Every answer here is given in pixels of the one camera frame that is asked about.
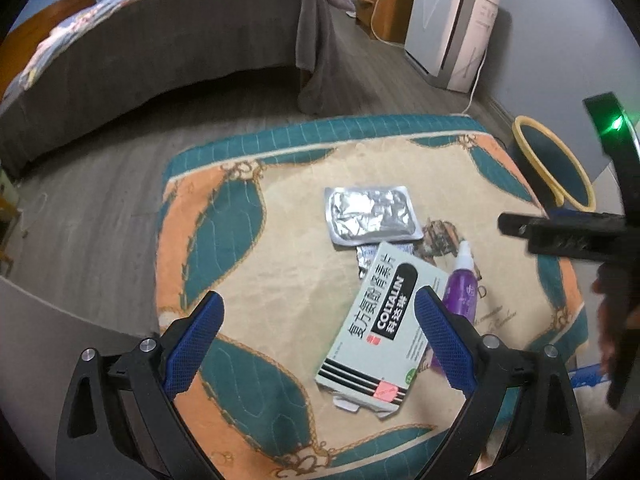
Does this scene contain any white and black medicine box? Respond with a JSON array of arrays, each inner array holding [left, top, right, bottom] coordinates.
[[314, 240, 451, 412]]

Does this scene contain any wooden cabinet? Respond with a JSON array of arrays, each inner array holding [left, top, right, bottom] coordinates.
[[355, 0, 419, 49]]

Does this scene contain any silver foil blister pack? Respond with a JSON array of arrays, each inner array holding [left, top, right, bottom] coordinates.
[[323, 185, 425, 250]]

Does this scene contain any person's right hand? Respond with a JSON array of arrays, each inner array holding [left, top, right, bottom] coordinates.
[[591, 265, 621, 377]]

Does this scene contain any wooden headboard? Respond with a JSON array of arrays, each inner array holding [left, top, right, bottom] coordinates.
[[0, 0, 97, 107]]

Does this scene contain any teal and orange patterned mat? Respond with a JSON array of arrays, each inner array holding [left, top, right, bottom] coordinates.
[[154, 113, 590, 480]]

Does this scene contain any small torn blister piece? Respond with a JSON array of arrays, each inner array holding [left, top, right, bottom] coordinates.
[[354, 242, 417, 279]]

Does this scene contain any white air purifier cable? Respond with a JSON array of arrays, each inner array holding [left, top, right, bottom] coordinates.
[[449, 44, 489, 117]]

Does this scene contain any purple bottle with white cap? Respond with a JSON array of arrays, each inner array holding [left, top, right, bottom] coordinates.
[[427, 239, 484, 372]]

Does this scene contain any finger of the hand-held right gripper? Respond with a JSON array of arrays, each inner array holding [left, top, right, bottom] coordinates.
[[497, 212, 551, 248]]

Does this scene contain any yellow-rimmed teal trash bin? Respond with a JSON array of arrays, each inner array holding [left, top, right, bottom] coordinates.
[[511, 115, 597, 213]]

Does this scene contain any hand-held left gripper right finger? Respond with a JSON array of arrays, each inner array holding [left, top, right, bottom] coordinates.
[[414, 285, 587, 480]]

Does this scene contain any white air purifier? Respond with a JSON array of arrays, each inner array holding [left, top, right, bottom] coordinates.
[[403, 0, 501, 94]]

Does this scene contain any bed with grey cover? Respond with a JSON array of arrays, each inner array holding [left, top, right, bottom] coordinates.
[[0, 0, 352, 182]]

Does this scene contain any blue packet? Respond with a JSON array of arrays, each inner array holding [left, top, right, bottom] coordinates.
[[568, 363, 609, 392]]

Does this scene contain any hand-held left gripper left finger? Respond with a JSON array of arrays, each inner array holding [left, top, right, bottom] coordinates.
[[55, 290, 226, 480]]

